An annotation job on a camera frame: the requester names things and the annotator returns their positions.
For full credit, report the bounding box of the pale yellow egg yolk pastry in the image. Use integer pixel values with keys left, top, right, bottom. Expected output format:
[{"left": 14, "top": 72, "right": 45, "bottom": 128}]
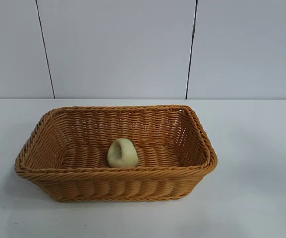
[{"left": 107, "top": 138, "right": 139, "bottom": 168}]

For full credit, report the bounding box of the brown woven wicker basket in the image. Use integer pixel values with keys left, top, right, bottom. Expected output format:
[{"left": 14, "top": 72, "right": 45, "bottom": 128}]
[{"left": 14, "top": 105, "right": 219, "bottom": 203}]

